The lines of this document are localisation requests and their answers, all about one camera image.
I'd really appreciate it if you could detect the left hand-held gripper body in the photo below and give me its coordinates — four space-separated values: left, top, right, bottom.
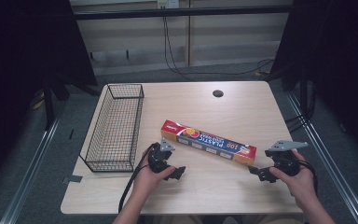
147 137 177 174

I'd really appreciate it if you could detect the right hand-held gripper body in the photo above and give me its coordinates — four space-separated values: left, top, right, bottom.
264 139 310 177

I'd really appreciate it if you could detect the red and blue plastic wrap box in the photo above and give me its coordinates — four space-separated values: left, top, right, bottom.
160 119 258 166

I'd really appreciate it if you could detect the black wire basket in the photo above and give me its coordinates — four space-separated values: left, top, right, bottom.
79 83 145 173

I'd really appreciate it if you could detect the person's left hand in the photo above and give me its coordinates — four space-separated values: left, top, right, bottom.
131 148 177 201

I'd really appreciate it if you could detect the person's right hand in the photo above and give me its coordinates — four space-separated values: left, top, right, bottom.
268 150 319 210

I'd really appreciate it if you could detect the grey tape piece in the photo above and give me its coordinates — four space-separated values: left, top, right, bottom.
61 175 84 185

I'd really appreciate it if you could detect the black metal stand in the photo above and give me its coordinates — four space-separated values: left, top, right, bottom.
41 76 71 132

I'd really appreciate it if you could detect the black curtain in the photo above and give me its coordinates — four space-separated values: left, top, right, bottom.
0 0 99 190
269 0 358 164

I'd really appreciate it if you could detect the black horizontal metal bar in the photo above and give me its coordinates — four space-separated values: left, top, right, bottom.
73 5 295 21

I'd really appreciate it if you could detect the left hand-held gripper black cable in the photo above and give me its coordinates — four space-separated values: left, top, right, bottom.
117 143 157 215

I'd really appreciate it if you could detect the hand-held gripper black cable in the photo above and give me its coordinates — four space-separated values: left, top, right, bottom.
117 143 157 215
297 158 319 196

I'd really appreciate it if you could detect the right hand-held gripper black cable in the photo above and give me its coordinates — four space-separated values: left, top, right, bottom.
297 158 319 196

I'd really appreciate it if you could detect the black floor cable bundle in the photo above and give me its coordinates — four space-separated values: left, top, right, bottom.
283 83 318 134

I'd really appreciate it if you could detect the silver floor rail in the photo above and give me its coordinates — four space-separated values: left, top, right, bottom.
286 92 358 224
0 113 62 224

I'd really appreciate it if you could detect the black hanging wall cable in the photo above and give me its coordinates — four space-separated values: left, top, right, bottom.
162 16 276 83

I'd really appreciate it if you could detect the white wall socket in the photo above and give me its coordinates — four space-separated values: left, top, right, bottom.
156 0 181 9

